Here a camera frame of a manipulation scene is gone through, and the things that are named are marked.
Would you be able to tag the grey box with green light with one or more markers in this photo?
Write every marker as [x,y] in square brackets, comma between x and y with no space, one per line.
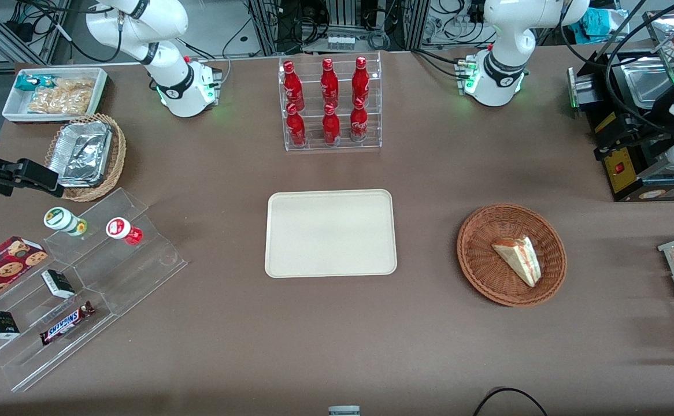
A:
[581,92]

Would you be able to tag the red lid drink bottle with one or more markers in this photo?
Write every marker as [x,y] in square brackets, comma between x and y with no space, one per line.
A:
[121,229]

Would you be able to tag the teal wrapped snack pack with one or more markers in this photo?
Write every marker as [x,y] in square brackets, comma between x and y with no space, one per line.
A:
[30,82]

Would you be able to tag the snickers chocolate bar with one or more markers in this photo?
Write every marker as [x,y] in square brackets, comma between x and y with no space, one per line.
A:
[66,322]

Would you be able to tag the black hot food display case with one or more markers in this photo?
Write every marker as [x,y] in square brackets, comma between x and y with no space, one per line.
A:
[626,179]

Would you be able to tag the green lid drink bottle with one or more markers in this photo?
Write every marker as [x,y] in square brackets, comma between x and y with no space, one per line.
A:
[62,219]

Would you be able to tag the small black box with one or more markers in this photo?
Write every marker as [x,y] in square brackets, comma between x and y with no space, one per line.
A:
[58,283]
[0,324]

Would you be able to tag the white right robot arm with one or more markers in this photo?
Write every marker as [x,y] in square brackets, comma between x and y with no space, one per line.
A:
[172,81]

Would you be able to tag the grey device edge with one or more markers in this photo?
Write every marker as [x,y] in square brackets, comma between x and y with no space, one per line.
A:
[344,411]

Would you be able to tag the teal cloth bundle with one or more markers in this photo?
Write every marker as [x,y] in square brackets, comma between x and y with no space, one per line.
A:
[603,26]

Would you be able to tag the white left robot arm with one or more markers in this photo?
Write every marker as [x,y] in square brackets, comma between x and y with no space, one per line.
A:
[499,69]

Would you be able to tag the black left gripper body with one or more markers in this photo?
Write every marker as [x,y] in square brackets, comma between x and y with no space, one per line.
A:
[644,132]

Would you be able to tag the red cola bottle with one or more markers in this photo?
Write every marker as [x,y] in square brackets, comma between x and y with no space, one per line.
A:
[296,127]
[360,81]
[359,122]
[329,84]
[331,127]
[293,86]

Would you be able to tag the white power strip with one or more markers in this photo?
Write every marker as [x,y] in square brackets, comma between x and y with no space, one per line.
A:
[340,41]

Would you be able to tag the cream plastic tray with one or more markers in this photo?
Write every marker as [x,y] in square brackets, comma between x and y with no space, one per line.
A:
[330,234]

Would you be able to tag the small wicker basket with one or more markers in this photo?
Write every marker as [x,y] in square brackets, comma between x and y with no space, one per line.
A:
[118,150]

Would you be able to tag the clear acrylic bottle rack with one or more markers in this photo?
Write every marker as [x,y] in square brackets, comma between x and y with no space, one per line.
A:
[314,144]

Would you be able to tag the white rectangular snack bin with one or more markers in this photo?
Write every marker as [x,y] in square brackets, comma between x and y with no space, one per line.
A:
[14,107]

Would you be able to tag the silver foil container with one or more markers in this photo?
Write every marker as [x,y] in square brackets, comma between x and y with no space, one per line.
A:
[81,153]

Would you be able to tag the red cookie box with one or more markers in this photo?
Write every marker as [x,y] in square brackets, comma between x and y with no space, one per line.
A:
[2,268]

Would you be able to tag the large brown wicker basket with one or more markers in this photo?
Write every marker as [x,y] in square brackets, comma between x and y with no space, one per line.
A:
[487,271]

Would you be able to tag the steel food pan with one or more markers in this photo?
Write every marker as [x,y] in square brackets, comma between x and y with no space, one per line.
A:
[643,81]

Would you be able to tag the clear acrylic tiered stand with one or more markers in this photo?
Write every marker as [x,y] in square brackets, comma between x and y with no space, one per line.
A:
[134,277]

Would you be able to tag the clear bag of crackers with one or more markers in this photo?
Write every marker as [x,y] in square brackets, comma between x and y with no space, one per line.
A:
[62,97]

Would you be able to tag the triangular sandwich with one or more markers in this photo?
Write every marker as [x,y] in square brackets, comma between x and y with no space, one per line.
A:
[519,259]

